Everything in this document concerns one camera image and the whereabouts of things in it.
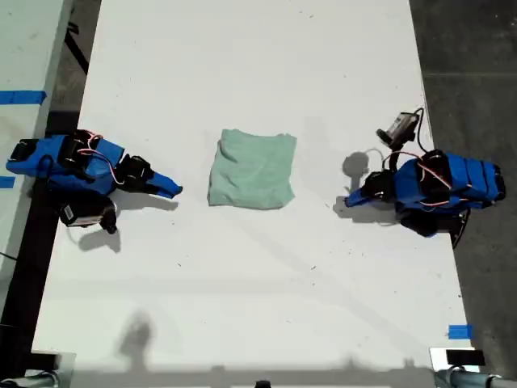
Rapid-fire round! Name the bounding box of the pale green T-shirt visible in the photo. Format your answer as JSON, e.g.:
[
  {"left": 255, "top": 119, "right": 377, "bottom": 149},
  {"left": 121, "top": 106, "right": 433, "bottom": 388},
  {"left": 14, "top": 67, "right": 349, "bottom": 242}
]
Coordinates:
[{"left": 207, "top": 128, "right": 299, "bottom": 211}]

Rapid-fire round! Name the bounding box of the long blue tape strip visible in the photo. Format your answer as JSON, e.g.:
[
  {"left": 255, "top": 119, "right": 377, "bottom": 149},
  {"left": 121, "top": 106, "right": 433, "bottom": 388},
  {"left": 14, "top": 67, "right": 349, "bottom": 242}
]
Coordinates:
[{"left": 0, "top": 91, "right": 48, "bottom": 105}]

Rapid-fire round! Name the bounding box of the pale side table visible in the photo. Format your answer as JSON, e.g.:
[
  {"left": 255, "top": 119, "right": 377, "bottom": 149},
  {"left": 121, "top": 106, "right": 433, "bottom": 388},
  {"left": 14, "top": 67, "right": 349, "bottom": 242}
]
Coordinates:
[{"left": 0, "top": 0, "right": 76, "bottom": 300}]

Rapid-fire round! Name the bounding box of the small black box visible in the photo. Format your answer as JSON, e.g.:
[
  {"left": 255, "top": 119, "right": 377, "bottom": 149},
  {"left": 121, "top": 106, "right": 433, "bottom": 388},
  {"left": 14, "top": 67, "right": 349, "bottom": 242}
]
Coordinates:
[
  {"left": 445, "top": 349, "right": 485, "bottom": 367},
  {"left": 30, "top": 352, "right": 57, "bottom": 371}
]

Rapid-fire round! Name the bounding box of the short black camera stalk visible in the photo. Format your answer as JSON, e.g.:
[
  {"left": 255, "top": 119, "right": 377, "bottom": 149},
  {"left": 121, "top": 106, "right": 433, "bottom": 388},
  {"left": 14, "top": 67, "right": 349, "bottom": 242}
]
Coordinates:
[{"left": 381, "top": 141, "right": 405, "bottom": 167}]

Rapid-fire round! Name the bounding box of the black camera box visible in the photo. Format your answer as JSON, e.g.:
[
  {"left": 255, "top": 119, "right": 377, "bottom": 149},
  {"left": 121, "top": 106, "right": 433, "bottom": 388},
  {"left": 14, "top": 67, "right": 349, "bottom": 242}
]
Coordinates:
[
  {"left": 59, "top": 197, "right": 118, "bottom": 236},
  {"left": 376, "top": 112, "right": 417, "bottom": 149}
]

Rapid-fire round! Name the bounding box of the black camera cable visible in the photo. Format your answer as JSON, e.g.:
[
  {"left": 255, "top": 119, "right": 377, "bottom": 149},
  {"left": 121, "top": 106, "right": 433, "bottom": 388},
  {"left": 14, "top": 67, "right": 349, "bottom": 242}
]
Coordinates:
[{"left": 414, "top": 107, "right": 436, "bottom": 153}]

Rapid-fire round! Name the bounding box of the black strap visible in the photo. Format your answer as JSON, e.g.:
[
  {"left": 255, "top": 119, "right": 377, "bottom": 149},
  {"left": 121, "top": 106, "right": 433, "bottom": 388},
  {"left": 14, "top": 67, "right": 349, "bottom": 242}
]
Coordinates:
[{"left": 63, "top": 19, "right": 90, "bottom": 76}]

